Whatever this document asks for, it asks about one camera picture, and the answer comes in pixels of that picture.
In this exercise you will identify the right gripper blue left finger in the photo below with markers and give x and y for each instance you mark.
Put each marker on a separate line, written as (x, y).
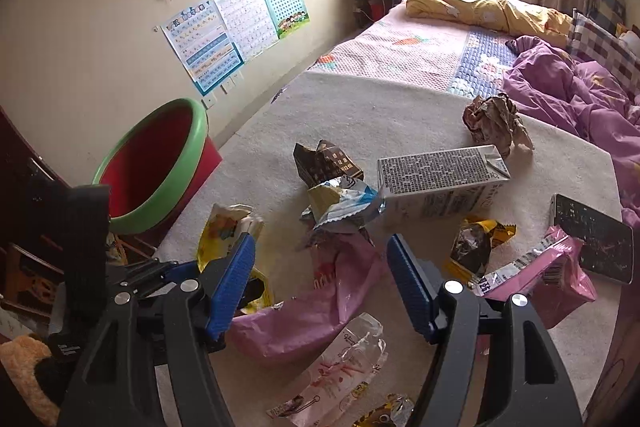
(225, 280)

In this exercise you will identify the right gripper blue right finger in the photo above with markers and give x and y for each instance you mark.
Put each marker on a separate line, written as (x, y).
(418, 282)

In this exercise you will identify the yellow bear snack bag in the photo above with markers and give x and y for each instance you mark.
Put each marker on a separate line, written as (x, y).
(223, 227)

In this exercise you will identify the yellow black candy wrapper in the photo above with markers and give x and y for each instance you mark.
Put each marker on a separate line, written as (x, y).
(475, 239)

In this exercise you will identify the large pink plastic bag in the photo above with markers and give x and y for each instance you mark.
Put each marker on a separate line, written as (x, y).
(299, 325)

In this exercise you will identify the pink white clear wrapper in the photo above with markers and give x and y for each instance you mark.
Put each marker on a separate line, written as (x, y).
(337, 378)

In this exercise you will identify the white milk carton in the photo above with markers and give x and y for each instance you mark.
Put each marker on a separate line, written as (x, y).
(440, 184)

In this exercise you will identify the blue white snack bag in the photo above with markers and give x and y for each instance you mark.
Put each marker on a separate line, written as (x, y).
(342, 205)

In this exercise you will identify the pink snack bag with barcode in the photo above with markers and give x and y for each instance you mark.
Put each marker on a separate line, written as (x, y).
(549, 275)

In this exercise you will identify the dark brown chocolate wrapper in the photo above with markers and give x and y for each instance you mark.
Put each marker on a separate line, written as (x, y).
(326, 162)

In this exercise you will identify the brown paper wrapper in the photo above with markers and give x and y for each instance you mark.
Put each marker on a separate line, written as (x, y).
(495, 121)

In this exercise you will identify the person left hand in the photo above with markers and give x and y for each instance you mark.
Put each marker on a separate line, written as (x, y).
(19, 358)

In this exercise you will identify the beige fleece mat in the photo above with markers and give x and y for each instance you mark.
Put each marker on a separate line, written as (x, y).
(387, 127)

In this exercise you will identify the small yellow foil wrapper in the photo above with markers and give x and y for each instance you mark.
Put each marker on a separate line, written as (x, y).
(394, 412)

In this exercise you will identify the red bin with green rim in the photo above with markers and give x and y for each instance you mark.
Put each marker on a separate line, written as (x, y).
(157, 167)

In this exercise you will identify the dark wooden door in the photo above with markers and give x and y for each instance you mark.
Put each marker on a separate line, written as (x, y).
(24, 176)

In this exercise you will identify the smartphone on mat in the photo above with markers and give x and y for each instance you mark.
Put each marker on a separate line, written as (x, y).
(608, 249)

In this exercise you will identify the purple crumpled duvet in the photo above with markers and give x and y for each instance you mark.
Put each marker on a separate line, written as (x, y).
(581, 98)

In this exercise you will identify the small red bucket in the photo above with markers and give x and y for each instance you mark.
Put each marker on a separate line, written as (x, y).
(377, 9)

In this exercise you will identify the yellow rolled duvet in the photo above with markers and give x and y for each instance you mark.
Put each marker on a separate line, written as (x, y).
(514, 17)

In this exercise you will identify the checkered pillow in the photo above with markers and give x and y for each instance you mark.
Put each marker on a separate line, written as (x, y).
(590, 42)

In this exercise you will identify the striped blue pillow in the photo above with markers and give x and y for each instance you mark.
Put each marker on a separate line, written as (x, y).
(609, 15)

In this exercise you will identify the blue pinyin wall poster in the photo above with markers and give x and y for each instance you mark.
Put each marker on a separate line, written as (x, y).
(201, 40)

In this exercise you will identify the white chart wall poster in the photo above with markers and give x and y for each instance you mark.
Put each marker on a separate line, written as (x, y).
(250, 25)

